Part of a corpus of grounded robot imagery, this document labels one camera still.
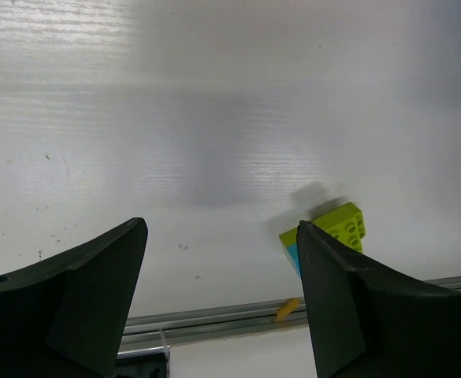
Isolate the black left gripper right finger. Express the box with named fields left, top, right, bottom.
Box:
left=297, top=221, right=461, bottom=377

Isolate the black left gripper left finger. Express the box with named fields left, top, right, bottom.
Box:
left=0, top=217, right=148, bottom=377

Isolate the green teal lego stack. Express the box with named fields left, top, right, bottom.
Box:
left=279, top=202, right=366, bottom=276

